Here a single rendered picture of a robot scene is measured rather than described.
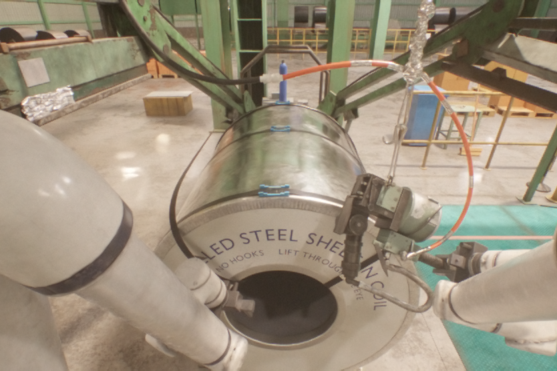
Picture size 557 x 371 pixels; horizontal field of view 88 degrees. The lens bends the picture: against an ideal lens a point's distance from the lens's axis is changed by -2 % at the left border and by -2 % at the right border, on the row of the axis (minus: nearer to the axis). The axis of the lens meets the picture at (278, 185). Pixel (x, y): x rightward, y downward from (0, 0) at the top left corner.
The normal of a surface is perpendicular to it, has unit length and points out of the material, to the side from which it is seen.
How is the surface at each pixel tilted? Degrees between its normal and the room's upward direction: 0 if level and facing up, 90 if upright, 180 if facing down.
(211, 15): 90
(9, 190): 65
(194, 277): 22
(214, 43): 90
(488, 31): 90
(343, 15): 90
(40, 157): 47
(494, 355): 0
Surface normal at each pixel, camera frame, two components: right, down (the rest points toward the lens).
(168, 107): -0.04, 0.49
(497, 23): -0.94, 0.17
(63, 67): 1.00, 0.02
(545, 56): -0.76, -0.48
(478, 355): 0.00, -0.87
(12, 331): 0.88, 0.22
